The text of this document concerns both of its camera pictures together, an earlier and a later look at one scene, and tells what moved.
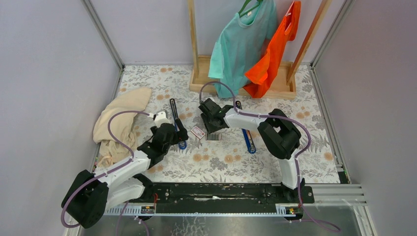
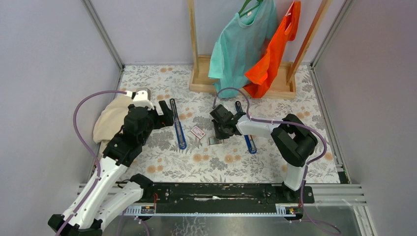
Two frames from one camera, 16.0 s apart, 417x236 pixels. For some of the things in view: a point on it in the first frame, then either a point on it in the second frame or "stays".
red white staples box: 198,132 stays
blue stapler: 247,134 stays
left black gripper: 181,134 → 165,120
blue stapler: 182,143 stays
